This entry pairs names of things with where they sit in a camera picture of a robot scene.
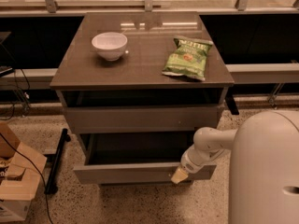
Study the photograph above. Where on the green chip bag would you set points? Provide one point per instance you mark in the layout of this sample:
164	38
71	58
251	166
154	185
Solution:
189	58

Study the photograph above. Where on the grey drawer cabinet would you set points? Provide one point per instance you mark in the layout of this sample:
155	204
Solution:
84	79

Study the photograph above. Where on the white ceramic bowl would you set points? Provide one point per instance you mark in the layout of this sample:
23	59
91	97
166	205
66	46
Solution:
110	45

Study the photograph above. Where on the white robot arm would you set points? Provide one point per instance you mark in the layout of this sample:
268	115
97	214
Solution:
264	166

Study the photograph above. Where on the grey drawer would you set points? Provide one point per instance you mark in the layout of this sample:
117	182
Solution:
142	119
131	158

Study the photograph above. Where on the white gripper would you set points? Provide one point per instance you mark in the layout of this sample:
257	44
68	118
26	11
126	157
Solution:
189	162

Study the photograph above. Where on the cardboard box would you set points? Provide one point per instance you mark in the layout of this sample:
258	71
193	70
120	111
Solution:
21	167

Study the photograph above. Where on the black stand leg right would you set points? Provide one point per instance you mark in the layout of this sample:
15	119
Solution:
231	104

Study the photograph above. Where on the grey top drawer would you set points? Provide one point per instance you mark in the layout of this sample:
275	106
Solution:
142	119

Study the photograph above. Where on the black metal stand leg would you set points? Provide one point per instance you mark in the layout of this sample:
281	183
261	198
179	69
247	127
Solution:
54	161

